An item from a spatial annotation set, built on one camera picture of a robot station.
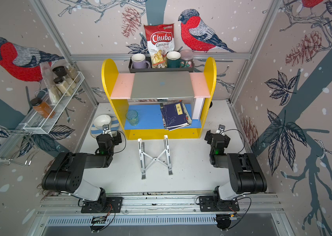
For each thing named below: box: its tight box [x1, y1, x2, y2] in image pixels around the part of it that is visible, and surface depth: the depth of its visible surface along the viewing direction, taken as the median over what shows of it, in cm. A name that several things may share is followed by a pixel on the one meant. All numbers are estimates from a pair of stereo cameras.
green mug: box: [166, 50, 182, 68], surface depth 85 cm
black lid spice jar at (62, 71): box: [52, 65, 77, 89], surface depth 81 cm
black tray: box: [128, 56, 194, 74], surface depth 85 cm
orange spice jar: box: [29, 97, 56, 119], surface depth 68 cm
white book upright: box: [192, 97, 206, 121], surface depth 84 cm
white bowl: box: [93, 114, 112, 128], surface depth 105 cm
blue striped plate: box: [90, 116, 120, 139], surface depth 105 cm
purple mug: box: [131, 53, 151, 70], surface depth 85 cm
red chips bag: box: [143, 23, 175, 69], surface depth 83 cm
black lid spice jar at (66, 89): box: [53, 76, 74, 97], surface depth 79 cm
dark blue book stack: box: [160, 100, 193, 132], surface depth 92 cm
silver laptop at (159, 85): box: [130, 70, 195, 100], surface depth 72 cm
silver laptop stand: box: [137, 134, 173, 180], surface depth 87 cm
